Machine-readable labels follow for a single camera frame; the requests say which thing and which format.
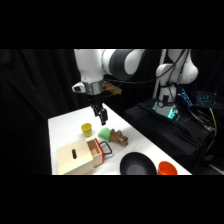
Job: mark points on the black curtain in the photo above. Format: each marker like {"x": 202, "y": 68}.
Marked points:
{"x": 30, "y": 100}

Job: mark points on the orange bowl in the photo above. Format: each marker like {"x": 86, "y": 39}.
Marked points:
{"x": 167, "y": 168}

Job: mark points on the brown pinecone toy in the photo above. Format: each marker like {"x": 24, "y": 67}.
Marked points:
{"x": 118, "y": 137}

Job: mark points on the light wooden drawer box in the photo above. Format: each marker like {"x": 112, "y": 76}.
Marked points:
{"x": 73, "y": 157}

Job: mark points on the black cloth-covered robot stand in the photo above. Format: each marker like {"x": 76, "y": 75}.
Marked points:
{"x": 166, "y": 133}

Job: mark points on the yellow plastic cup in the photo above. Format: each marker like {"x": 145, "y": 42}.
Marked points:
{"x": 87, "y": 130}

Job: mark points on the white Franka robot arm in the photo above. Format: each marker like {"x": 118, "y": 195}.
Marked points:
{"x": 88, "y": 66}

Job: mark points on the black bowl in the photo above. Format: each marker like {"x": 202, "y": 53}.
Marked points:
{"x": 137, "y": 164}

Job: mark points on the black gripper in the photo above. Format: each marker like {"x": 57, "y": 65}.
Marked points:
{"x": 95, "y": 100}

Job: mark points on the yellow-brown wrist camera box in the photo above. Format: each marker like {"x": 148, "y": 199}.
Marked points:
{"x": 112, "y": 88}

